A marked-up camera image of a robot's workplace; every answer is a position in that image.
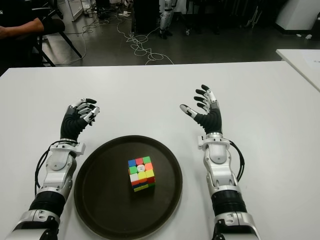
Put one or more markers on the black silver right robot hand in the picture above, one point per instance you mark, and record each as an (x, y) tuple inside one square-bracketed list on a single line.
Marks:
[(212, 121)]

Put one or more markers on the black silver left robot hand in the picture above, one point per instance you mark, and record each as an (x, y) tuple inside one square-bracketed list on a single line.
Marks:
[(71, 123)]

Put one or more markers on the multicolour Rubik's cube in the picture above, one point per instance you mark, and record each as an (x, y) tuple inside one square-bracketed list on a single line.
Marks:
[(141, 175)]

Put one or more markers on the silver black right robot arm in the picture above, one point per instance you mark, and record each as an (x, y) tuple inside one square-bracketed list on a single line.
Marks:
[(222, 180)]

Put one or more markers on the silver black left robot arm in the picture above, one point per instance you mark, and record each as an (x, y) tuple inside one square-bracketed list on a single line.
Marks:
[(55, 172)]

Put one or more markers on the dark brown round plate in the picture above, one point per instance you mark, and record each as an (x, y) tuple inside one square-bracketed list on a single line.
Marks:
[(107, 195)]

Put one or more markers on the black chair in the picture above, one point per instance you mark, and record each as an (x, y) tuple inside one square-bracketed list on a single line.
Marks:
[(56, 26)]

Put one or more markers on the small white side table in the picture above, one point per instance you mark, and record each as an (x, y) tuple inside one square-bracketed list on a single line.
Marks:
[(302, 62)]

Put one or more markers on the seated person in black shirt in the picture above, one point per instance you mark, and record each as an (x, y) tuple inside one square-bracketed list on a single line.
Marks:
[(20, 28)]

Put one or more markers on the black cabinet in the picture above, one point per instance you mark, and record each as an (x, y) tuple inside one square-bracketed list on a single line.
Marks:
[(146, 15)]

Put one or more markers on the white cabinet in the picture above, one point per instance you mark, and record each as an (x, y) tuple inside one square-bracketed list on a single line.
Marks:
[(297, 15)]

